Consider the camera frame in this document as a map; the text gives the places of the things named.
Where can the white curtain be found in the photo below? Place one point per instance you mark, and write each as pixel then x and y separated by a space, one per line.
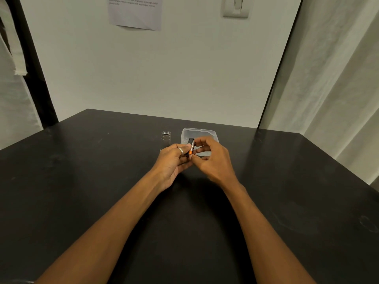
pixel 334 85

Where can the person's right forearm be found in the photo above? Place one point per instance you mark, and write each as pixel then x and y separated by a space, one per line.
pixel 260 233

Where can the small clear glass jar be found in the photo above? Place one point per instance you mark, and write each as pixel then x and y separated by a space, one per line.
pixel 166 137

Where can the person's right hand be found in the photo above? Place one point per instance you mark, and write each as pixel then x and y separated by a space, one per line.
pixel 217 165

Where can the thin black frame edge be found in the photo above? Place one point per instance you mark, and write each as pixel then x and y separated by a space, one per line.
pixel 281 63

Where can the orange and black battery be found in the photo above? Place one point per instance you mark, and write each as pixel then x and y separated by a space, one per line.
pixel 191 148

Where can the clear plastic container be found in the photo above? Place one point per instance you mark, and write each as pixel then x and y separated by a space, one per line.
pixel 198 133

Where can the white hanging cloth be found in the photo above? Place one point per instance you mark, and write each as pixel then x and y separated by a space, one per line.
pixel 11 100

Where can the person's left hand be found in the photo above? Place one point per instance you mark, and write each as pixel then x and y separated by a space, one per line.
pixel 168 167

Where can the person's left fingers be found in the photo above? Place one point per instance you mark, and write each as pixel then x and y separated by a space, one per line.
pixel 174 150

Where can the white wall switch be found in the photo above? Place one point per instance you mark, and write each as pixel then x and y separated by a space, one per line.
pixel 235 7

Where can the black post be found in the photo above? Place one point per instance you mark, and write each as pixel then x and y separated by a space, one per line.
pixel 38 85

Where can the person's right thumb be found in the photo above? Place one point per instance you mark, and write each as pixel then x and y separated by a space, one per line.
pixel 203 149

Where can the white paper notice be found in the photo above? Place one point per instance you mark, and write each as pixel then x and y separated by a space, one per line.
pixel 134 11

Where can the person's left forearm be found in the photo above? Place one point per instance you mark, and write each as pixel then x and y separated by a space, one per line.
pixel 112 227

